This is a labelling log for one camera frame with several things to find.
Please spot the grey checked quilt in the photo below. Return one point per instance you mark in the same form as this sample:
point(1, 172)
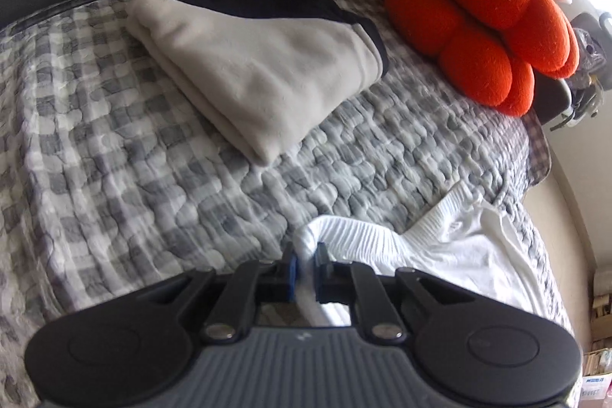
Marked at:
point(119, 150)

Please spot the beige garment with navy trim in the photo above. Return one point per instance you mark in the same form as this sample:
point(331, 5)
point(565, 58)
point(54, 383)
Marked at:
point(248, 68)

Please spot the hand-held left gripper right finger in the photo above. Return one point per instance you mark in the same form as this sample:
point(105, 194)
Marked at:
point(319, 281)

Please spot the white shorts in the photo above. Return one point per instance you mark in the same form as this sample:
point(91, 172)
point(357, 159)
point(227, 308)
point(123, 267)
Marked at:
point(454, 255)

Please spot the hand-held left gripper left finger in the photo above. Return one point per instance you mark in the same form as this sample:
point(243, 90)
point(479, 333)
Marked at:
point(289, 279)

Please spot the stacked boxes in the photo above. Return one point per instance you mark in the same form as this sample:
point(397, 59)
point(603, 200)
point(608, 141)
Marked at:
point(600, 341)

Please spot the grey patterned bag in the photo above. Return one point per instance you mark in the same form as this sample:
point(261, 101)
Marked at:
point(590, 54)

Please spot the white office chair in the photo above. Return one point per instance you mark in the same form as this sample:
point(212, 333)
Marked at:
point(585, 111)

